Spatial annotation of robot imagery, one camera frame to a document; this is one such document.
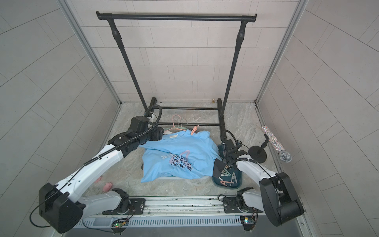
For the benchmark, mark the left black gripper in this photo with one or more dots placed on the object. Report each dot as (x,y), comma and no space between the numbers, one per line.
(158,133)

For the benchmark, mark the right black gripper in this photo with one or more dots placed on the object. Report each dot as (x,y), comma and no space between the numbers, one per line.
(225,157)

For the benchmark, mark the pink wire hanger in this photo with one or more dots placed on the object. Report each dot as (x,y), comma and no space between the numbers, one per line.
(177,125)

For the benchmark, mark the light blue printed t-shirt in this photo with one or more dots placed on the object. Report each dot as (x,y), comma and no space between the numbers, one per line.
(182,155)

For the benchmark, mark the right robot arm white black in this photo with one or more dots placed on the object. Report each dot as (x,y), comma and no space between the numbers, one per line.
(277,197)

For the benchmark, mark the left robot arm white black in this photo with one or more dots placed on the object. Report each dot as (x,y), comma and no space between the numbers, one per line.
(118,148)

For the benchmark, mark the dark folded garment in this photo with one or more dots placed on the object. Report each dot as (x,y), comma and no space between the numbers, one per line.
(218,168)

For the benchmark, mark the teal plastic tray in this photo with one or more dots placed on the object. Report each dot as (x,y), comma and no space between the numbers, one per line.
(231,176)

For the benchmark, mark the glitter microphone on stand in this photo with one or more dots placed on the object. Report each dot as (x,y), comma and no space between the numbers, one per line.
(258,153)

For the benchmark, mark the pink clothespin on floor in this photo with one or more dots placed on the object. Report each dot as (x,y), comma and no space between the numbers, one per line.
(107,187)

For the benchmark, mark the right circuit board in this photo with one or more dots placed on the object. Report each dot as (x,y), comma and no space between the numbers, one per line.
(248,222)

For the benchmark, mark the circuit board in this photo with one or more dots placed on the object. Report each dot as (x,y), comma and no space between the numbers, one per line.
(119,225)
(248,222)

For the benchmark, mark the left circuit board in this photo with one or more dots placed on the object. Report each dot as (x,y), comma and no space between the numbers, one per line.
(119,225)

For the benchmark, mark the black clothes rack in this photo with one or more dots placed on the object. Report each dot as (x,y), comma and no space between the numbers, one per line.
(221,103)

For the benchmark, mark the silver wire hanger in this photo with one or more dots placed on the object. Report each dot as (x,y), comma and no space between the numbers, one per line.
(182,123)

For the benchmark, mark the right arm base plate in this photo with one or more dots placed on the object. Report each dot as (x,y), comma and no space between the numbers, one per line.
(231,206)

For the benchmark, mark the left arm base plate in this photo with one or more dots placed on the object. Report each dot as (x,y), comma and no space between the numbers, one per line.
(134,206)

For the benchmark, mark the aluminium mounting rail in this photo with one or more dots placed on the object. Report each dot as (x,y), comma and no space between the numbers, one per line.
(180,204)

